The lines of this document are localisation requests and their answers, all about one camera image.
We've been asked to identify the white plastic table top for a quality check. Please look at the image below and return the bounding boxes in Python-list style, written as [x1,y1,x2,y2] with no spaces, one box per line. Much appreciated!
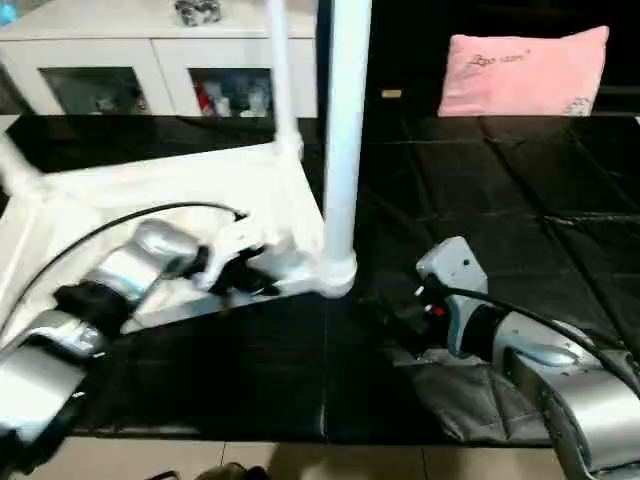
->
[0,135,359,341]

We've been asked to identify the black work mat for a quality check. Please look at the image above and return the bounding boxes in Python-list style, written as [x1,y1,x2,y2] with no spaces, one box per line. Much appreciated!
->
[0,112,640,447]

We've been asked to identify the dark robot foot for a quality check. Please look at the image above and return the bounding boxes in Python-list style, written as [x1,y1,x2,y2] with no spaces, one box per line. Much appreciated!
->
[195,463,271,480]

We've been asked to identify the white cabinet with glass doors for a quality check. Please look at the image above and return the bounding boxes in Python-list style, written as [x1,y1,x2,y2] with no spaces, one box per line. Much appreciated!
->
[0,0,321,119]

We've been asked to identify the black furniture with yellow label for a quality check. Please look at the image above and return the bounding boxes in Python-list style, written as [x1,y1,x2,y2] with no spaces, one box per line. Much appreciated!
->
[316,0,640,117]

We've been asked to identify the dark ornament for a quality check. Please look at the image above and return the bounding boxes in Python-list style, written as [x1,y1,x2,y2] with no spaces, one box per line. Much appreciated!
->
[174,0,223,27]

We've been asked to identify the pink pillow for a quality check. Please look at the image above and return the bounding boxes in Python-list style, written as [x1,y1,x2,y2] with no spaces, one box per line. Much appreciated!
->
[436,25,611,119]

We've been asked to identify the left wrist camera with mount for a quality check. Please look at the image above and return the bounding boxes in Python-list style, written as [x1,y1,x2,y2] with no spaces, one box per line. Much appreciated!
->
[195,215,271,293]

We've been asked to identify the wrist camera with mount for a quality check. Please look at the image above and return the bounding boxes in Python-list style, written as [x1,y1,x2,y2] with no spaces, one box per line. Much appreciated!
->
[195,215,271,293]
[415,236,490,353]

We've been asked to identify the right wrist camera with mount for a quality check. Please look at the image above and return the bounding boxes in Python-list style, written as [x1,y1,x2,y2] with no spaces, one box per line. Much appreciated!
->
[415,236,490,353]

